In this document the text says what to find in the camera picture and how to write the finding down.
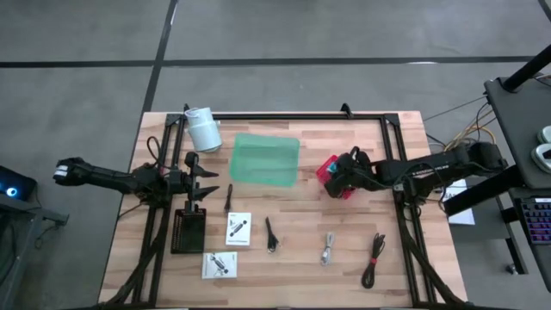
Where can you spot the black desk base frame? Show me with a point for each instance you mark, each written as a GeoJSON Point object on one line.
{"type": "Point", "coordinates": [514, 241]}

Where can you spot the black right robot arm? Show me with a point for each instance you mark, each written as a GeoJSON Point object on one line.
{"type": "Point", "coordinates": [430, 165]}

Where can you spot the white paper sheet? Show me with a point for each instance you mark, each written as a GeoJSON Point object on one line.
{"type": "Point", "coordinates": [462, 215]}

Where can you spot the black pole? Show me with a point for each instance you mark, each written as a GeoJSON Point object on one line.
{"type": "Point", "coordinates": [527, 69]}

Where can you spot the black device with blue light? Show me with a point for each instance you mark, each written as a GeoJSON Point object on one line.
{"type": "Point", "coordinates": [10, 191]}

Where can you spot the black desk top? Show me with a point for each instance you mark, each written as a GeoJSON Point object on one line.
{"type": "Point", "coordinates": [516, 129]}

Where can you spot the black plastic basket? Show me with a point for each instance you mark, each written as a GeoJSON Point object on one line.
{"type": "Point", "coordinates": [188, 234]}

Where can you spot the white rounded device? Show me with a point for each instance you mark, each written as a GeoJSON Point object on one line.
{"type": "Point", "coordinates": [542, 158]}
{"type": "Point", "coordinates": [546, 134]}

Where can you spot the grey metal stand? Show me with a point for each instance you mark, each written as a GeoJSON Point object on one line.
{"type": "Point", "coordinates": [17, 258]}

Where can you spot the red plastic basket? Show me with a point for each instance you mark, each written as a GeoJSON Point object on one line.
{"type": "Point", "coordinates": [322, 173]}

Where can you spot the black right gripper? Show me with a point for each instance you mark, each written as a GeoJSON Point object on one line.
{"type": "Point", "coordinates": [348, 172]}

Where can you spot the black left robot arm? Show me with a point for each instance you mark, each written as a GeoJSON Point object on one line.
{"type": "Point", "coordinates": [107, 176]}

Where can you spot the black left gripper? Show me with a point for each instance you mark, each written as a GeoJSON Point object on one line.
{"type": "Point", "coordinates": [181, 183]}

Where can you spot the green translucent plastic bin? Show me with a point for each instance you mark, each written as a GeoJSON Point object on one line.
{"type": "Point", "coordinates": [264, 159]}

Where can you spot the backlit black keyboard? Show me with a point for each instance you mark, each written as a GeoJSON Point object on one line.
{"type": "Point", "coordinates": [538, 219]}

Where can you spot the white printed product box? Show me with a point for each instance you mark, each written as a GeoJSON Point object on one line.
{"type": "Point", "coordinates": [230, 273]}
{"type": "Point", "coordinates": [245, 239]}

